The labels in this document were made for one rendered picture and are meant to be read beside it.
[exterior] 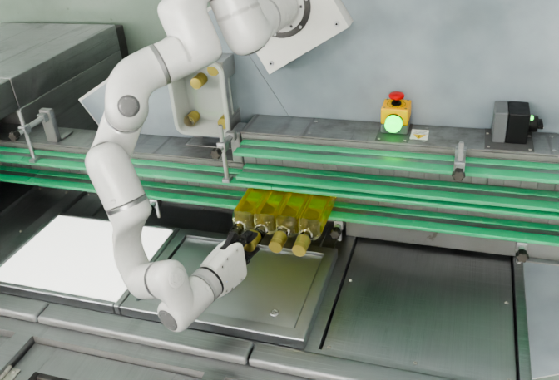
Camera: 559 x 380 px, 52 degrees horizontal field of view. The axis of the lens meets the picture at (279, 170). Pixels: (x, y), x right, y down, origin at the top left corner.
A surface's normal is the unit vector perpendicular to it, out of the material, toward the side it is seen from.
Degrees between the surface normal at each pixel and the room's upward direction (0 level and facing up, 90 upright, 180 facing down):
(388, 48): 0
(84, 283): 90
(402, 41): 0
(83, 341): 90
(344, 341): 90
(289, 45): 5
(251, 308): 90
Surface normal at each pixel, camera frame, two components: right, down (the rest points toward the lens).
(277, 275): -0.07, -0.87
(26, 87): 0.95, 0.09
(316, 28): -0.29, 0.41
